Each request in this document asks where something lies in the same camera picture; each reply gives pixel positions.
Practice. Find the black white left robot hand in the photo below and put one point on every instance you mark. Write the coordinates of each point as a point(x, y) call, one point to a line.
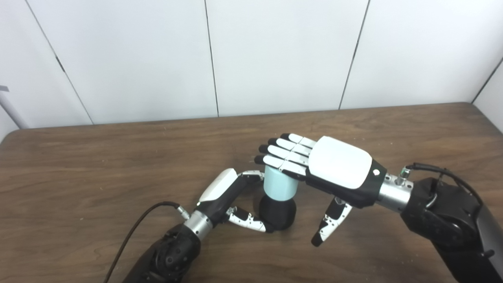
point(220, 196)

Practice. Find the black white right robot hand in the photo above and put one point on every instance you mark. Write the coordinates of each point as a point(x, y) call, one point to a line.
point(342, 169)

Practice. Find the black flared nozzle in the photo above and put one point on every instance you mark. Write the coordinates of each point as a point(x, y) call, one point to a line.
point(278, 214)

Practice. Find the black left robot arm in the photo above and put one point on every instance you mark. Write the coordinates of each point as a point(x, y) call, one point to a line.
point(169, 251)

